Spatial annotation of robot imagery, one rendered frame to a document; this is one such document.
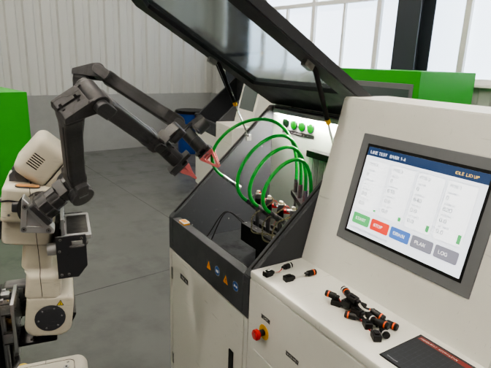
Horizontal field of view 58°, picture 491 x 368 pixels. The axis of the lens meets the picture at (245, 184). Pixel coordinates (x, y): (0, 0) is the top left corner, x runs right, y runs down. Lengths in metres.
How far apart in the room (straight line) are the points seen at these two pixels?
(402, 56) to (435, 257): 4.47
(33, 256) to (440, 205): 1.36
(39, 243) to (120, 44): 6.95
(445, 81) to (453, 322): 3.42
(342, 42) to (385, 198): 5.42
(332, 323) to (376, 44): 5.32
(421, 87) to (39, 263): 3.42
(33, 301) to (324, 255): 1.04
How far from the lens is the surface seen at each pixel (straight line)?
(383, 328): 1.26
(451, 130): 1.32
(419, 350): 1.25
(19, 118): 4.79
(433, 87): 4.39
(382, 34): 6.36
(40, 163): 1.64
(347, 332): 1.25
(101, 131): 8.41
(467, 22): 5.71
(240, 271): 1.58
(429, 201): 1.31
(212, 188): 2.12
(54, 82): 8.13
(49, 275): 1.77
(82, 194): 1.51
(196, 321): 2.04
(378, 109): 1.48
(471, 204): 1.25
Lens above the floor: 1.66
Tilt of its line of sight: 16 degrees down
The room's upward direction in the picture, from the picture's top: 2 degrees clockwise
